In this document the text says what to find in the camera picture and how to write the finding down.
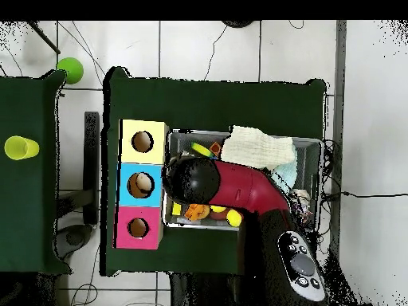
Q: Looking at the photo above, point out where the wooden box with three holes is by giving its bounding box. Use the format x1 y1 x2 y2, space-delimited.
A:
114 119 170 251

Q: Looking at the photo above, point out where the yellow-green plastic cup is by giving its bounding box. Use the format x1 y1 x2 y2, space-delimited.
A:
3 135 41 161

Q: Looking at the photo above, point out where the black panel on stand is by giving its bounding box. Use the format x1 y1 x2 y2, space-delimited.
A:
56 111 102 253

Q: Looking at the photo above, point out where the light blue knitted cloth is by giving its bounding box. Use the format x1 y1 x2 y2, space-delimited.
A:
270 159 299 192

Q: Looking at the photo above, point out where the yellow-green plastic toy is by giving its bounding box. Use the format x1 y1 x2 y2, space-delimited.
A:
190 141 214 159

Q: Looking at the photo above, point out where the black round base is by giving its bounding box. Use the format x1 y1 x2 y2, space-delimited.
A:
221 20 256 29

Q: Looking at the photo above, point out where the dark green table cloth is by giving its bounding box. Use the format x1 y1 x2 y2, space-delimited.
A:
101 66 329 278

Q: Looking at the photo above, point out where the side table with green cloth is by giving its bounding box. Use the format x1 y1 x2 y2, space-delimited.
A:
0 69 70 275

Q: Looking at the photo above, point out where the plain yellow ball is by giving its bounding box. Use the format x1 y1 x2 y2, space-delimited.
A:
226 209 244 228

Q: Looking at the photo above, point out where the green ball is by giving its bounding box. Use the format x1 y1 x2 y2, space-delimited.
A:
56 57 85 85

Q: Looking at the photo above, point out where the shallow clear mesh bin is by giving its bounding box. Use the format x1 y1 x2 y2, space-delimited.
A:
164 129 323 233

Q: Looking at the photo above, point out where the cream waffle cloth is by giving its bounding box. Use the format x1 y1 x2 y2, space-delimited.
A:
219 125 297 171

